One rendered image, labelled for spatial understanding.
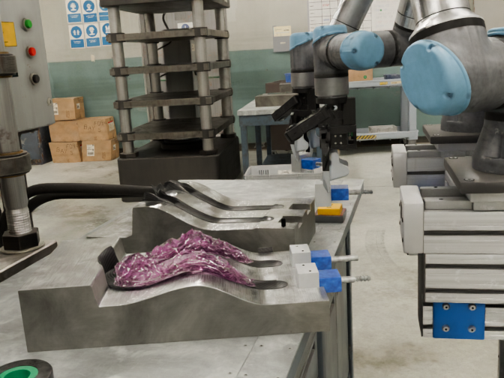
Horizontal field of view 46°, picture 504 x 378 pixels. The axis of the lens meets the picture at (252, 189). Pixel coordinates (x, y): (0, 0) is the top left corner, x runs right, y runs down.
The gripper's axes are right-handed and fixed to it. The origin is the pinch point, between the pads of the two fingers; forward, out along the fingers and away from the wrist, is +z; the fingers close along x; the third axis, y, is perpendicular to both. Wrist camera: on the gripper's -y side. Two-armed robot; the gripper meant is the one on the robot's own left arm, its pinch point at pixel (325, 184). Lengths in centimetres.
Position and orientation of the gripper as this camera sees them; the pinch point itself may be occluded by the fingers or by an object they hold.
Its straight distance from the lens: 137.8
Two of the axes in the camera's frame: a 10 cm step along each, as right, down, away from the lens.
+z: 0.6, 9.7, 2.2
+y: 9.9, -0.3, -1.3
